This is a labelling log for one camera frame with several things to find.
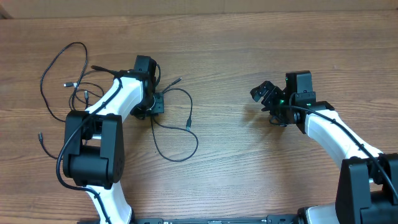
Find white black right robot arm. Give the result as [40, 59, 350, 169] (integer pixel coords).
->
[250, 81, 397, 223]

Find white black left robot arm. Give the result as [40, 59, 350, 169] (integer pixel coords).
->
[56, 67, 160, 223]

